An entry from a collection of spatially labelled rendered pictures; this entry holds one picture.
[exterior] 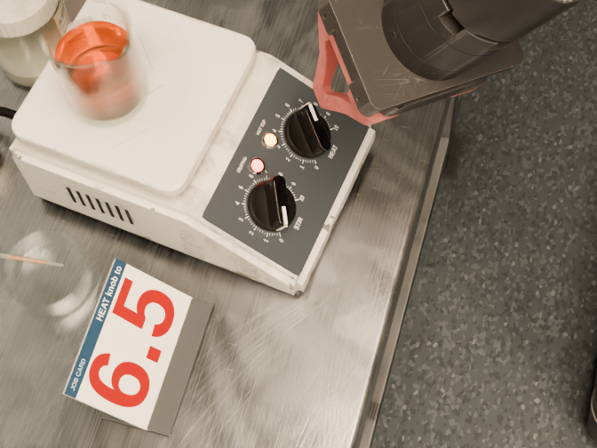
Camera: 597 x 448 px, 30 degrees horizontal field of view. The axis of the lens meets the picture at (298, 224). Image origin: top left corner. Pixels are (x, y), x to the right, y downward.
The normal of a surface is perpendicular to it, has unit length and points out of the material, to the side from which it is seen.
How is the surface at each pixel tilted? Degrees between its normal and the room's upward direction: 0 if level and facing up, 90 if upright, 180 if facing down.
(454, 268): 0
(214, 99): 0
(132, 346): 40
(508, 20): 97
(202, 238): 90
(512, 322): 0
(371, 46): 30
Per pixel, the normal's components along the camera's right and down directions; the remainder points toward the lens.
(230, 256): -0.40, 0.83
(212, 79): -0.05, -0.44
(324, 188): 0.41, -0.21
